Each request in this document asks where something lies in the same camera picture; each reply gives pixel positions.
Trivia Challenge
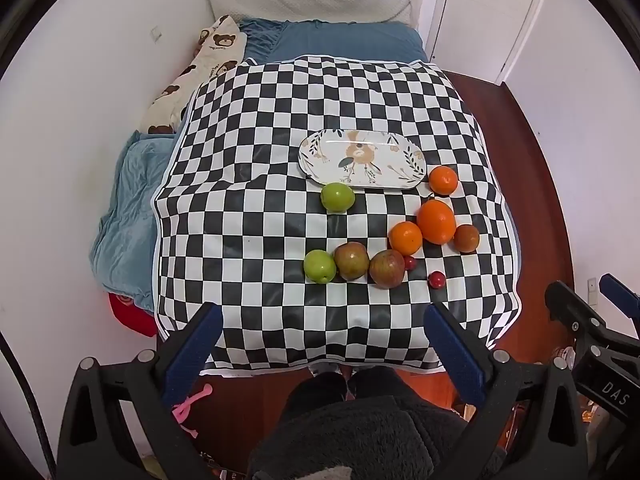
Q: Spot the light blue fluffy blanket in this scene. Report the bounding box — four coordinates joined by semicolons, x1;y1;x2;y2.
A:
90;130;182;311

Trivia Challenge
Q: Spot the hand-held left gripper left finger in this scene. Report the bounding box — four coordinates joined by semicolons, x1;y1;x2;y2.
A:
57;302;226;480

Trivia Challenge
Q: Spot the red cloth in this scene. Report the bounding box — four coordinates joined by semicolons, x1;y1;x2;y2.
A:
109;292;159;338

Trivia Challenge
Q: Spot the brownish russet orange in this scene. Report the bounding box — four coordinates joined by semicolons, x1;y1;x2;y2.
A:
453;224;481;253

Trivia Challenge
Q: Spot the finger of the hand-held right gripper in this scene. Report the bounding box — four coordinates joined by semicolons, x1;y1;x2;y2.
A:
599;273;640;341
544;281;608;348

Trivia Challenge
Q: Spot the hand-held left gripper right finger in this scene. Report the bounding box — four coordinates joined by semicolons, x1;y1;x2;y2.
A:
424;302;589;480

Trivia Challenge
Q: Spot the bear print pillow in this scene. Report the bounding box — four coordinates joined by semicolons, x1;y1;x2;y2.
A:
137;14;248;136

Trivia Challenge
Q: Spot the pink plastic toy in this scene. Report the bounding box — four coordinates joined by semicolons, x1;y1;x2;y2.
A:
171;384;213;438

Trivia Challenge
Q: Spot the white door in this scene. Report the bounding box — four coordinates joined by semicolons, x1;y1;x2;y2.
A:
430;0;551;83

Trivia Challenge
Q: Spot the red green apple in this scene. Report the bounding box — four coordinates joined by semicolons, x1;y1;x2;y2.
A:
333;241;371;281
369;249;406;290

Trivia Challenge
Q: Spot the black cable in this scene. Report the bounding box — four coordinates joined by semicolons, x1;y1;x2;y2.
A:
0;332;57;480

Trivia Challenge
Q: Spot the large orange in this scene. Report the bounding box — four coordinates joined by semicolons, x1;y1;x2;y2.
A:
417;199;457;246

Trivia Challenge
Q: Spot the black white checkered cloth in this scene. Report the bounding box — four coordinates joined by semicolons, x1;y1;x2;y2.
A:
151;54;523;377

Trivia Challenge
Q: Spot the oval floral ceramic plate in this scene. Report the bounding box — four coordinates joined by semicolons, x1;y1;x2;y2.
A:
298;129;427;190

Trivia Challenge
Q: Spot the blue bed sheet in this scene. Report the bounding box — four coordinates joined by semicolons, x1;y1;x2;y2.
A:
237;19;524;311

